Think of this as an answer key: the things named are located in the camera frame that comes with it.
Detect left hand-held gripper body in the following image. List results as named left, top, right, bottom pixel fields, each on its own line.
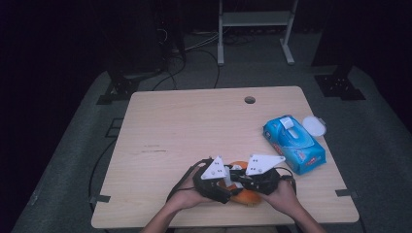
left=192, top=155, right=233, bottom=205

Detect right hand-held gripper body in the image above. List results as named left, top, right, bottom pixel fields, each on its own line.
left=245, top=153, right=287, bottom=196

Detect white wet wipe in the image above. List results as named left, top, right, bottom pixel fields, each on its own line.
left=223, top=163, right=245, bottom=189

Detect orange plush toy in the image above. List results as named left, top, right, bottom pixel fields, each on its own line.
left=218, top=160, right=262, bottom=207

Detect blue wet wipe pack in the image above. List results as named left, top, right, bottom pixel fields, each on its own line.
left=262, top=114, right=327, bottom=176

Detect person's right hand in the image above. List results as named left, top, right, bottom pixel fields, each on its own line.
left=258, top=179, right=301, bottom=216

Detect person's left hand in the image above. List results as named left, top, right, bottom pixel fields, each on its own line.
left=166, top=170, right=209, bottom=212

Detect white oval lid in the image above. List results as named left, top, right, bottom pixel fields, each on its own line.
left=301, top=115, right=327, bottom=138

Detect black tape strip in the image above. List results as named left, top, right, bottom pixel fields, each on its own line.
left=334, top=188, right=360, bottom=199
left=88, top=194, right=112, bottom=205

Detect black stand base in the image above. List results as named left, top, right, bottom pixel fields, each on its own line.
left=314, top=62, right=367, bottom=101
left=96, top=66, right=163, bottom=106

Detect white metal stand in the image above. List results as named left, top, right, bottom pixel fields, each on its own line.
left=217, top=0, right=299, bottom=67

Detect right hand-held gripper cable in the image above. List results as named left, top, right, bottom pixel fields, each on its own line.
left=275, top=166, right=297, bottom=196

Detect hand-held gripper cable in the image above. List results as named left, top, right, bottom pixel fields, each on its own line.
left=166, top=157, right=212, bottom=202
left=275, top=166, right=297, bottom=196

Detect left hand-held gripper cable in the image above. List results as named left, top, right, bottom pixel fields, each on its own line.
left=166, top=157, right=212, bottom=202

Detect black floor cable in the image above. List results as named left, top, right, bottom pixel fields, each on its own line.
left=152, top=48, right=222, bottom=91

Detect thin black cable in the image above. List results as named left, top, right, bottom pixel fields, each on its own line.
left=87, top=138, right=119, bottom=212

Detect white floor cables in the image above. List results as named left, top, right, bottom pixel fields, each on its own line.
left=184, top=31, right=222, bottom=52

